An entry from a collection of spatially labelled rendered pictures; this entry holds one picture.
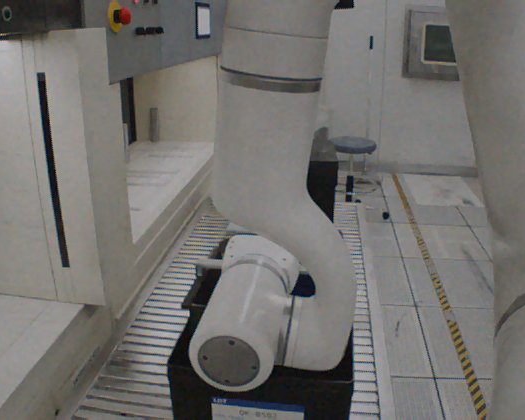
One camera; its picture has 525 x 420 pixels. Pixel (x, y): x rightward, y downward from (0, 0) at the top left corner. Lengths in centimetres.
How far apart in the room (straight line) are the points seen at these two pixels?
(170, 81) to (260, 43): 197
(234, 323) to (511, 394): 25
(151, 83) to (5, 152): 146
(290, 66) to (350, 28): 450
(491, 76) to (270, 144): 18
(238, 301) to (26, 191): 60
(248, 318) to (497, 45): 32
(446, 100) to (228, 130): 469
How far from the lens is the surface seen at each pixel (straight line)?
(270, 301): 52
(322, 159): 150
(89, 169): 93
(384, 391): 98
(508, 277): 49
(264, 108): 40
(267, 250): 65
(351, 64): 491
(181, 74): 235
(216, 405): 78
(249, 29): 40
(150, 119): 242
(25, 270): 109
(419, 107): 502
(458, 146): 518
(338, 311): 48
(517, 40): 38
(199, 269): 80
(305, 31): 40
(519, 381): 41
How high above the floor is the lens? 139
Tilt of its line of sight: 21 degrees down
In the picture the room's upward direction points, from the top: straight up
